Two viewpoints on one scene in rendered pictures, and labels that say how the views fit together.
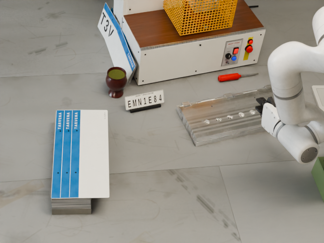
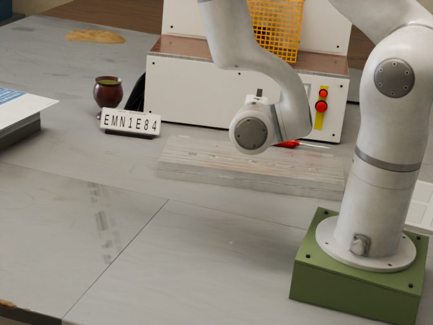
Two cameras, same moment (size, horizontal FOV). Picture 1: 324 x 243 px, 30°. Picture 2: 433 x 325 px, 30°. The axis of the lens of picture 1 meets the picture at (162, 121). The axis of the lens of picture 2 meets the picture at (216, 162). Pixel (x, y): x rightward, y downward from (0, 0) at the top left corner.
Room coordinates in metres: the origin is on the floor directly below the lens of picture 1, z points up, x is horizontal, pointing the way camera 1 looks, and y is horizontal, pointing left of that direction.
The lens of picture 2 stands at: (0.07, -1.12, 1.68)
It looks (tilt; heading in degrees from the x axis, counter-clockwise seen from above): 23 degrees down; 30
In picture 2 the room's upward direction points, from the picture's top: 6 degrees clockwise
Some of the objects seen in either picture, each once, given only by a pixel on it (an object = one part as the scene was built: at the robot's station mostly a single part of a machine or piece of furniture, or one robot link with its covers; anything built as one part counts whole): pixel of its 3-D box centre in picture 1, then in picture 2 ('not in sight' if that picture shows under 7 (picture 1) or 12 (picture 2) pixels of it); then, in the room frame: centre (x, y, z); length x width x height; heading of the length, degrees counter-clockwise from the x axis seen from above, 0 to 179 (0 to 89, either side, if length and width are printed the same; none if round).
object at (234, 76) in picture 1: (238, 75); (296, 143); (1.94, -0.30, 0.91); 0.18 x 0.03 x 0.03; 111
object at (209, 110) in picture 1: (237, 111); (252, 160); (1.71, -0.29, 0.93); 0.44 x 0.19 x 0.02; 116
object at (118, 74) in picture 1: (116, 83); (107, 98); (1.75, 0.20, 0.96); 0.09 x 0.09 x 0.11
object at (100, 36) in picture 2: not in sight; (95, 34); (2.41, 0.79, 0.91); 0.22 x 0.18 x 0.02; 133
